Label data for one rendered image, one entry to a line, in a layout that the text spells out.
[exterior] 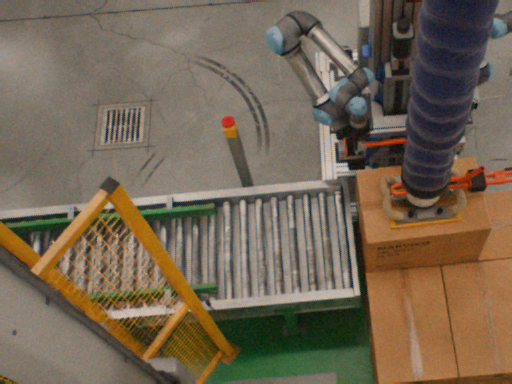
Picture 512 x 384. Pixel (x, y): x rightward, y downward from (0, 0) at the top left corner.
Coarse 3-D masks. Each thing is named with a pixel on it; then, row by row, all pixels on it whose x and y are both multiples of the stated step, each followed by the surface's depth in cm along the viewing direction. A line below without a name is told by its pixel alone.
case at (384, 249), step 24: (384, 168) 334; (456, 168) 332; (360, 192) 329; (480, 192) 325; (360, 216) 345; (384, 216) 323; (480, 216) 320; (384, 240) 318; (408, 240) 319; (432, 240) 323; (456, 240) 326; (480, 240) 329; (384, 264) 345; (408, 264) 348; (432, 264) 352
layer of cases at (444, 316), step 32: (480, 256) 354; (384, 288) 349; (416, 288) 348; (448, 288) 347; (480, 288) 346; (384, 320) 342; (416, 320) 341; (448, 320) 340; (480, 320) 339; (384, 352) 335; (416, 352) 334; (448, 352) 333; (480, 352) 332
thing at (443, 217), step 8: (408, 208) 322; (440, 208) 317; (408, 216) 318; (416, 216) 319; (440, 216) 318; (448, 216) 318; (456, 216) 318; (392, 224) 319; (400, 224) 318; (408, 224) 318; (416, 224) 318; (424, 224) 318; (432, 224) 318
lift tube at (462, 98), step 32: (448, 0) 190; (480, 0) 190; (448, 32) 202; (480, 32) 205; (416, 64) 230; (448, 64) 214; (480, 64) 220; (416, 96) 241; (448, 96) 229; (416, 128) 256; (448, 128) 249
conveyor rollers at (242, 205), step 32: (320, 192) 375; (160, 224) 373; (192, 224) 372; (224, 224) 371; (256, 224) 370; (288, 224) 369; (320, 224) 368; (64, 256) 368; (96, 256) 367; (128, 256) 365; (192, 256) 363; (224, 256) 363; (256, 256) 362; (96, 288) 358; (128, 288) 357; (224, 288) 355
